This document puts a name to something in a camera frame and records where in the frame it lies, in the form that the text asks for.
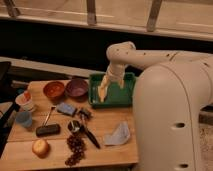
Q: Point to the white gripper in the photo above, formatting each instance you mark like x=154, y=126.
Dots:
x=115, y=73

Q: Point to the orange bowl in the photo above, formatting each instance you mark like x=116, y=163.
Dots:
x=54, y=90

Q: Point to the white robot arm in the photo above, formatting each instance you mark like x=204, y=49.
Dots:
x=167, y=98

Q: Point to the green plastic tray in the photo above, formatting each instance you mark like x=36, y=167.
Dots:
x=116, y=96

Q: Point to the purple bowl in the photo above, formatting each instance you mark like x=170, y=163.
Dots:
x=76, y=87

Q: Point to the small dark toy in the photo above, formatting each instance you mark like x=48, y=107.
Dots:
x=86, y=113

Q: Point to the crumpled white cloth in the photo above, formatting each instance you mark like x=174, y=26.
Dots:
x=120, y=135

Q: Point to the blue sponge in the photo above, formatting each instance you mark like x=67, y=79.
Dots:
x=66, y=109

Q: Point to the small metal cup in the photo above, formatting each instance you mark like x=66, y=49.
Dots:
x=74, y=126

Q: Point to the metal spoon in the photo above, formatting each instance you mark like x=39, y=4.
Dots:
x=48, y=115

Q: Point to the bunch of dark grapes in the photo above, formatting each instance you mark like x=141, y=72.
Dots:
x=77, y=147

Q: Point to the black rectangular block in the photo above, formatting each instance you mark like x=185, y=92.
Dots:
x=48, y=130

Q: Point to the white cup with orange item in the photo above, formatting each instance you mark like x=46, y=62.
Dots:
x=25, y=101

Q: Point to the blue plastic cup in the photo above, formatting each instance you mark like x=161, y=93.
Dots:
x=24, y=118

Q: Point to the round bread roll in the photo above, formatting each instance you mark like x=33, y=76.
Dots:
x=40, y=147

